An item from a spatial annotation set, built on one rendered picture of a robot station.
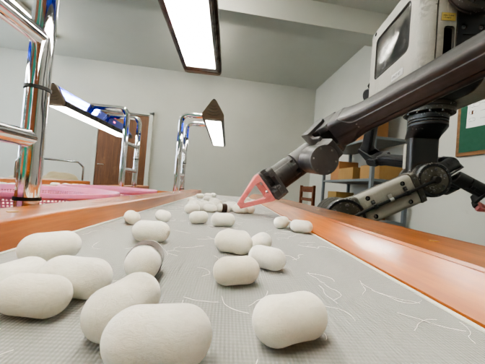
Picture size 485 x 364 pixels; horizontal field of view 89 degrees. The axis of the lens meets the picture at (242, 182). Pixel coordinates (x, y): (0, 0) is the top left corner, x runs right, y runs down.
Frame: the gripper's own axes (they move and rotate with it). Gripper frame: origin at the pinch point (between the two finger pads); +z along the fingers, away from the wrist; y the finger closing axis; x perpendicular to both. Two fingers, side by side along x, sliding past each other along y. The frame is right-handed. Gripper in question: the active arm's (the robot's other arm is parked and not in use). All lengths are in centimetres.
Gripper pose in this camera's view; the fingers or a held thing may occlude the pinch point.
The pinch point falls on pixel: (241, 204)
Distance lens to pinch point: 54.2
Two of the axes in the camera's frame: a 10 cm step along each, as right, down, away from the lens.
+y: 0.7, -0.1, -10.0
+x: 5.8, 8.2, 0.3
